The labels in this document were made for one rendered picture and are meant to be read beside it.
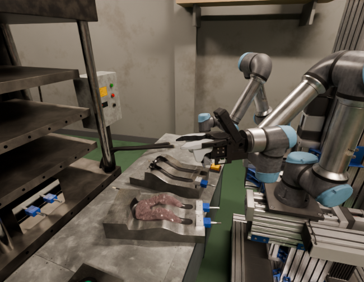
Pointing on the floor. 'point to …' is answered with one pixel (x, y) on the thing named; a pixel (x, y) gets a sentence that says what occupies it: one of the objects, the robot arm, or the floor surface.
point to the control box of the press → (108, 80)
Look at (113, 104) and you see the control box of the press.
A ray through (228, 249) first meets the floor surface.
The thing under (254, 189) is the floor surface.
